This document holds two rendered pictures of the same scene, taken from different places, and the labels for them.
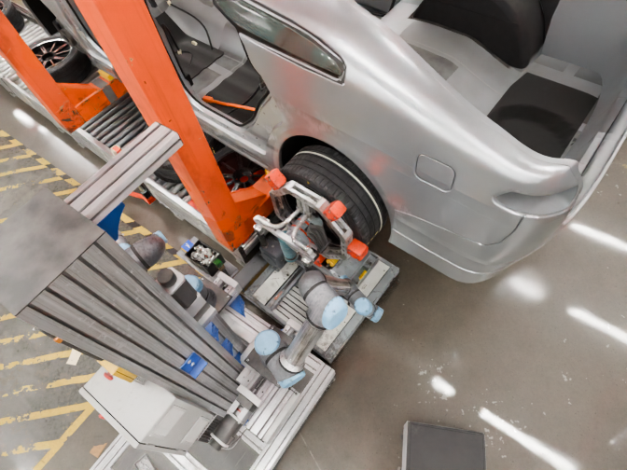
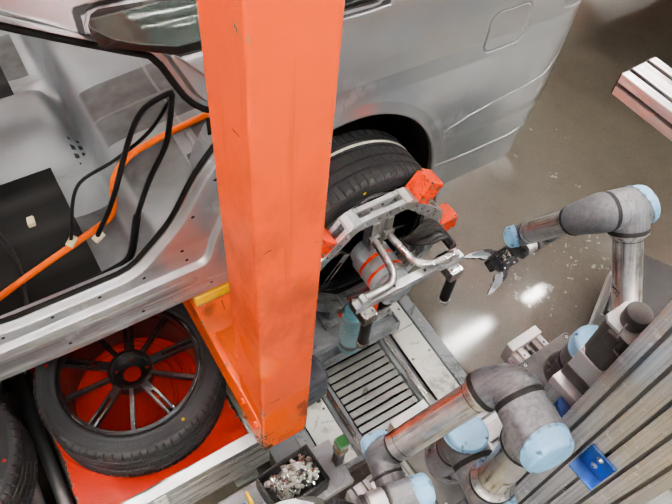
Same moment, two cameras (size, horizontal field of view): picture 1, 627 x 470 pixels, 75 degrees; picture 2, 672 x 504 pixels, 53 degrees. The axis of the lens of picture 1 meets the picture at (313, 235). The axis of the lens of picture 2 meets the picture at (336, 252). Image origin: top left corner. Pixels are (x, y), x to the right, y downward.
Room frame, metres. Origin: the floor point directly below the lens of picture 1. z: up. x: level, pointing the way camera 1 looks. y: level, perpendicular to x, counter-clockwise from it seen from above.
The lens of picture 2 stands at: (1.29, 1.35, 2.75)
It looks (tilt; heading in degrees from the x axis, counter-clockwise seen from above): 55 degrees down; 275
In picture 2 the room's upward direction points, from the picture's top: 7 degrees clockwise
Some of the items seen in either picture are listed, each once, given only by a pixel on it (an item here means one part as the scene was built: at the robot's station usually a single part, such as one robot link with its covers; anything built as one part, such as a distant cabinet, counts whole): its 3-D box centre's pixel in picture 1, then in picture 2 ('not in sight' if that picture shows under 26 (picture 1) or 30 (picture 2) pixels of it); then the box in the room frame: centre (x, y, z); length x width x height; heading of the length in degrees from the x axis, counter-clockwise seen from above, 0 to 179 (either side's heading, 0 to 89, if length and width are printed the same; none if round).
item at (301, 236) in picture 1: (302, 230); (381, 269); (1.23, 0.05, 0.85); 0.21 x 0.14 x 0.14; 132
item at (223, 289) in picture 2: not in sight; (205, 281); (1.83, 0.15, 0.71); 0.14 x 0.14 x 0.05; 42
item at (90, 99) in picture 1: (94, 85); not in sight; (3.15, 1.56, 0.69); 0.52 x 0.17 x 0.35; 132
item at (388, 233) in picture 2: (307, 228); (422, 238); (1.12, 0.02, 1.03); 0.19 x 0.18 x 0.11; 132
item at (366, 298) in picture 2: (278, 210); (371, 262); (1.27, 0.16, 1.03); 0.19 x 0.18 x 0.11; 132
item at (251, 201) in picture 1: (261, 187); (227, 320); (1.72, 0.27, 0.69); 0.52 x 0.17 x 0.35; 132
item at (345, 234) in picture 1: (311, 222); (369, 254); (1.28, 0.00, 0.85); 0.54 x 0.07 x 0.54; 42
